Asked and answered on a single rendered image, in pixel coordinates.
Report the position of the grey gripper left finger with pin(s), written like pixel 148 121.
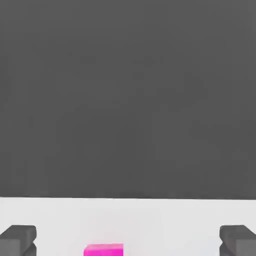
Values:
pixel 17 240

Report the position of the small magenta cube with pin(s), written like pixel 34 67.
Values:
pixel 103 250

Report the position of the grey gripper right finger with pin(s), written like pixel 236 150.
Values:
pixel 239 240

